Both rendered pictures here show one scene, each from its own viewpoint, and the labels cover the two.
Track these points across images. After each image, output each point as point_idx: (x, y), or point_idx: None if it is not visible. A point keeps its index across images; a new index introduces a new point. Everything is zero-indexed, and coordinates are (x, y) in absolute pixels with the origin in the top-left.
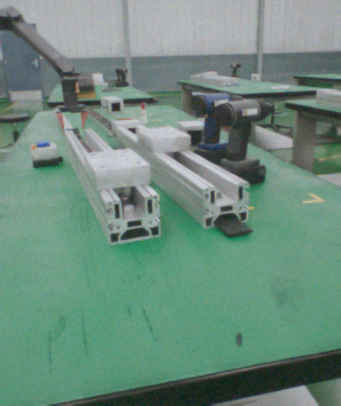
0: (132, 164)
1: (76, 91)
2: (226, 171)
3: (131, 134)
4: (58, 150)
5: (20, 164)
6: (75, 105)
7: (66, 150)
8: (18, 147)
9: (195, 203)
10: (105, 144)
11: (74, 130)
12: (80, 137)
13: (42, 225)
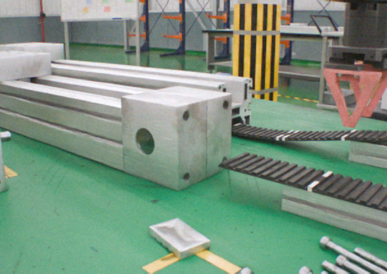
0: (9, 44)
1: (364, 3)
2: None
3: (88, 82)
4: (295, 130)
5: (251, 105)
6: (343, 43)
7: (250, 119)
8: None
9: None
10: (98, 70)
11: None
12: (327, 138)
13: None
